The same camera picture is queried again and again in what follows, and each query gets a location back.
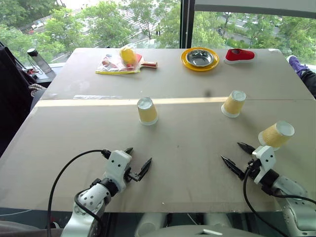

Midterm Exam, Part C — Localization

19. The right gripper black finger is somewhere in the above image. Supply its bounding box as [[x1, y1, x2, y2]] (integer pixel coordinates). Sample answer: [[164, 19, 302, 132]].
[[237, 142, 256, 155], [220, 155, 245, 181]]

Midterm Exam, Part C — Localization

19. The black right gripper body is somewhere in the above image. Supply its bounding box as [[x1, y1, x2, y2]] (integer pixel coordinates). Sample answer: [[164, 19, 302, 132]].
[[245, 158, 262, 177]]

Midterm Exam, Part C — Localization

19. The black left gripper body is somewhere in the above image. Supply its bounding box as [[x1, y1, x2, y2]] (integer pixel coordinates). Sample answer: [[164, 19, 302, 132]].
[[123, 167, 141, 183]]

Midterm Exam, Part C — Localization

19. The yellow ribbed paper cup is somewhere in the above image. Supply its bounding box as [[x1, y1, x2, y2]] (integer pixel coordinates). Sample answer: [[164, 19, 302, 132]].
[[220, 90, 247, 119], [258, 120, 296, 152], [136, 96, 159, 126]]

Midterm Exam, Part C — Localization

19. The grey rounded robot leg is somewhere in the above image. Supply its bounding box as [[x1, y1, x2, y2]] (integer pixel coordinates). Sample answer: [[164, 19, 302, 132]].
[[135, 212, 169, 237], [203, 212, 233, 229]]

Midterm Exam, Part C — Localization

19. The clear plastic bag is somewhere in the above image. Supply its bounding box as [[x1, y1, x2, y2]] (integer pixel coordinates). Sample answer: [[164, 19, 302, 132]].
[[95, 43, 143, 75]]

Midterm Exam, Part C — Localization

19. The red table tennis paddle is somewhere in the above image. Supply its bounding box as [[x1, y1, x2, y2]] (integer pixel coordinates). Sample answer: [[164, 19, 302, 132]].
[[134, 53, 158, 70]]

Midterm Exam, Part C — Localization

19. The dark trouser leg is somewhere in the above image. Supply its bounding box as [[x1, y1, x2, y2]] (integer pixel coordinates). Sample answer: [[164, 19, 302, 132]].
[[299, 69, 316, 100]]

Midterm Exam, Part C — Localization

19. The red slip-on shoe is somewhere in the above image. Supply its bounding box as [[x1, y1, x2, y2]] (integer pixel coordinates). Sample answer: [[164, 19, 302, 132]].
[[224, 48, 257, 66]]

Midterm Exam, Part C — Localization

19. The yellow item in bag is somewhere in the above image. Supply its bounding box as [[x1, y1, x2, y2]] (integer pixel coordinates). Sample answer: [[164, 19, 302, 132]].
[[119, 47, 137, 66]]

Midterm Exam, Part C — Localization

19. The stainless steel bowl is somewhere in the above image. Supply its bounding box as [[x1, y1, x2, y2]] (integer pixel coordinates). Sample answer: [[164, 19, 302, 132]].
[[186, 49, 215, 68]]

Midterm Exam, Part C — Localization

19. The yellow plastic plate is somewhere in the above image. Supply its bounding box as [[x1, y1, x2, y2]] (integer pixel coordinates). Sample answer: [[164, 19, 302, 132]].
[[181, 47, 220, 73]]

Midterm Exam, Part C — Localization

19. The clear water bottle black cap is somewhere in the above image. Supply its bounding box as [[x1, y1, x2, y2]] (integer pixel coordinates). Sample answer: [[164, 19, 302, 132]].
[[26, 47, 53, 74]]

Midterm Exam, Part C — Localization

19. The black bag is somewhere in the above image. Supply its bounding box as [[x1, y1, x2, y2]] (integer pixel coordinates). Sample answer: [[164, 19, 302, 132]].
[[0, 41, 47, 158]]

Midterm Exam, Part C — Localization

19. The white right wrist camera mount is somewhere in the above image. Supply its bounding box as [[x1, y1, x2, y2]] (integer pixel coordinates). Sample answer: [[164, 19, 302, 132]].
[[252, 145, 276, 185]]

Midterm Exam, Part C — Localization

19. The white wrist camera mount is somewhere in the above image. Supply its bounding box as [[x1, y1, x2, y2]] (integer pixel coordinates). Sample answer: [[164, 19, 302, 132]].
[[103, 149, 133, 192], [252, 145, 276, 185]]

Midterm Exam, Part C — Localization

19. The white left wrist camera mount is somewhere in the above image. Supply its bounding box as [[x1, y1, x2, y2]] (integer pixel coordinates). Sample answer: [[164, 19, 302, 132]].
[[103, 149, 133, 192]]

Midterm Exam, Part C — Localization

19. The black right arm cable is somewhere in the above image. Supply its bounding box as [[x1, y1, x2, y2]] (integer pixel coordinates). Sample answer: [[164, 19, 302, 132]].
[[242, 168, 291, 237]]

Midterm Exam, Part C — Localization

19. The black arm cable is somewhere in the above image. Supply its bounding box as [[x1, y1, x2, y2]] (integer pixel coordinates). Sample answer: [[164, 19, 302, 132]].
[[242, 168, 291, 237], [46, 149, 112, 237]]

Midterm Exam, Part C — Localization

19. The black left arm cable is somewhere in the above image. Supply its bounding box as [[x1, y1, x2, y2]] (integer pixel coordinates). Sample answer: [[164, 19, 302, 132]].
[[46, 149, 112, 237]]

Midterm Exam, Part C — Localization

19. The white braided rope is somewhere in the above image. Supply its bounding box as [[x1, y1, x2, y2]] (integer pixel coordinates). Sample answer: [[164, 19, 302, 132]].
[[28, 83, 47, 97]]

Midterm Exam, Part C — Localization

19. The thin white cable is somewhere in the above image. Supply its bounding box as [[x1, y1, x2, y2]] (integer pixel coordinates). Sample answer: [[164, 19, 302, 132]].
[[0, 209, 33, 218]]

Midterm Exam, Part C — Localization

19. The dark window frame post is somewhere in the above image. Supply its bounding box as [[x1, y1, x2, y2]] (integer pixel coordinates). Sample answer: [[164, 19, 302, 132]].
[[180, 0, 196, 49]]

